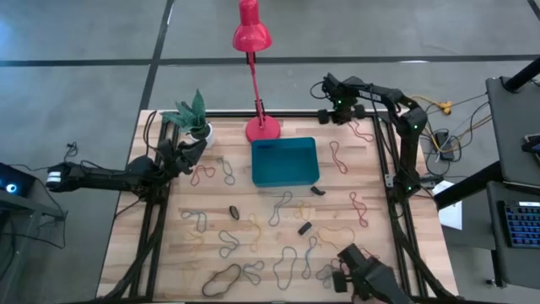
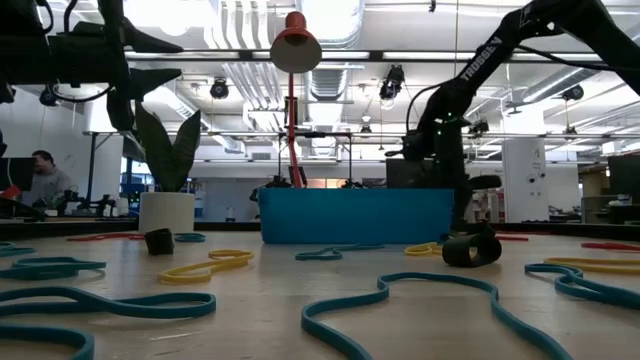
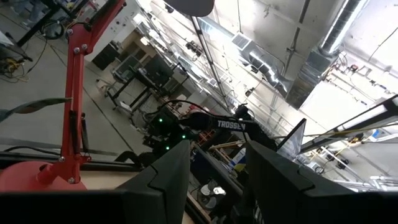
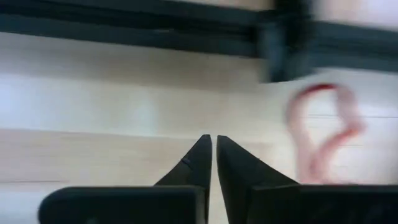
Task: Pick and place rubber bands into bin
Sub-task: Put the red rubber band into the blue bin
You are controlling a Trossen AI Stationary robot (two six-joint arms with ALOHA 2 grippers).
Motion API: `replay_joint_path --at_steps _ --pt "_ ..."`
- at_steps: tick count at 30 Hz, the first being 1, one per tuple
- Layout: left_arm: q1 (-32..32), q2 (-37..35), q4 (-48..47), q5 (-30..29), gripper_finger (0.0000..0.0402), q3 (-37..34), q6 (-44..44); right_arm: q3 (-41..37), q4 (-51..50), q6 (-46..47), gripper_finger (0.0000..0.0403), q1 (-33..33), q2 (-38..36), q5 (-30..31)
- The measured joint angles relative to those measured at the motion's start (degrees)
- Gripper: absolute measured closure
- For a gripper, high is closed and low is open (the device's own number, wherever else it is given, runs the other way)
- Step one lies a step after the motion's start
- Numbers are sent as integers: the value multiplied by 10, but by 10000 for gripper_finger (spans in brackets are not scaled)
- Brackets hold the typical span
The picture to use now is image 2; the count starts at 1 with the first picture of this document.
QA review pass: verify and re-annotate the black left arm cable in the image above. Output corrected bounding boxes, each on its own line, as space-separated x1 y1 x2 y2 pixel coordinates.
49 82 117 105

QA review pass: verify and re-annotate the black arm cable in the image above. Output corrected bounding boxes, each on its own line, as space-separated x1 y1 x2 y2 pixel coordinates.
49 82 117 105
405 44 640 135

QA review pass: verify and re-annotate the person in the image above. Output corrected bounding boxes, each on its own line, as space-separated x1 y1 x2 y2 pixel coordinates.
22 149 75 207

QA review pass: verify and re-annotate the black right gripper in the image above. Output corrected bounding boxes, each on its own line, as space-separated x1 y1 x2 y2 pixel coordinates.
433 144 503 239

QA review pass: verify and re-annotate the red desk lamp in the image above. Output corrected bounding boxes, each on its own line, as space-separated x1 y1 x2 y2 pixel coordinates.
269 10 324 190

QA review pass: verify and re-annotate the black monitor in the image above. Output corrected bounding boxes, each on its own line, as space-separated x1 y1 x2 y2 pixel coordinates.
385 158 421 189
0 156 37 192
607 154 640 202

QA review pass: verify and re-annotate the teal plastic bin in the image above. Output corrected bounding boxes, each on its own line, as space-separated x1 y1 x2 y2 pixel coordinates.
258 187 455 245

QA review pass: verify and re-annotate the yellow rubber band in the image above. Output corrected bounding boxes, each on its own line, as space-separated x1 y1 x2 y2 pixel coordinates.
543 256 640 276
403 241 445 258
157 248 256 286

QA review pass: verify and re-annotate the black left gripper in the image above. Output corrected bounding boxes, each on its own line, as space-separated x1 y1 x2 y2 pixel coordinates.
48 0 185 132

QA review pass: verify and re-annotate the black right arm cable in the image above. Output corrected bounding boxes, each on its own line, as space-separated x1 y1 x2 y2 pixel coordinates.
405 44 640 135

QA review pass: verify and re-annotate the black ceiling spotlight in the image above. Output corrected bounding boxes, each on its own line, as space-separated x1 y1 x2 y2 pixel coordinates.
560 83 585 103
209 77 231 101
38 84 60 108
378 63 406 101

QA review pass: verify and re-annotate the green plant white pot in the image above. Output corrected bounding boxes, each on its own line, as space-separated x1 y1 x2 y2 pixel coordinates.
122 99 202 235

